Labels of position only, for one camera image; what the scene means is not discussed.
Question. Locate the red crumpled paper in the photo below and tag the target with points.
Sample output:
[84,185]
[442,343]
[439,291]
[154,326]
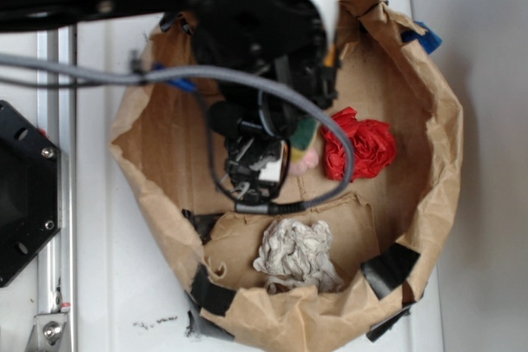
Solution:
[374,146]

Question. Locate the green and yellow sponge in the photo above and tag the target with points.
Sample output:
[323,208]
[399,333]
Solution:
[302,140]

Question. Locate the white crumpled paper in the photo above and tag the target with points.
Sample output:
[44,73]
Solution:
[293,255]

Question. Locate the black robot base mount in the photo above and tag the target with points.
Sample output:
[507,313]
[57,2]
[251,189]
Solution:
[29,192]

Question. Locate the blue tape strip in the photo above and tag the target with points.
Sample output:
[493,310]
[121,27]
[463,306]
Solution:
[430,41]

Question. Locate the brown paper bag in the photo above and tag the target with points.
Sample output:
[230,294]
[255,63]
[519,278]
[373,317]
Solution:
[387,231]

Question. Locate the black gripper with white cover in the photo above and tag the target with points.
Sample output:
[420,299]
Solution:
[292,42]

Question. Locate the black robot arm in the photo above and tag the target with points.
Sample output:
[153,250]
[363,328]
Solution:
[200,80]

